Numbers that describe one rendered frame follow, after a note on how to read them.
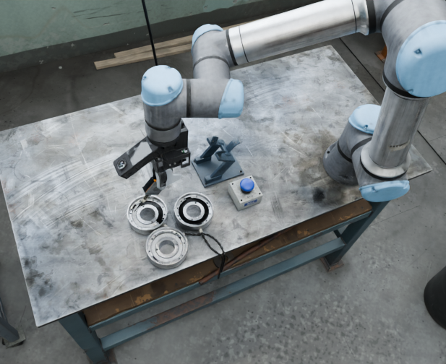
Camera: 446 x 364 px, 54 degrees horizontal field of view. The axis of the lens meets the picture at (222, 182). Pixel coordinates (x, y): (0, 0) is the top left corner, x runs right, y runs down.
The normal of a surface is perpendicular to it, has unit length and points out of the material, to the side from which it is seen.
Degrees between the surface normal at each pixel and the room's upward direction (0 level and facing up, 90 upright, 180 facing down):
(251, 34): 33
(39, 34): 90
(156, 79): 0
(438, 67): 83
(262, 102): 0
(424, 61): 83
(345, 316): 0
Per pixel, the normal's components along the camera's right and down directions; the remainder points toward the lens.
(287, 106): 0.10, -0.53
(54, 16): 0.42, 0.79
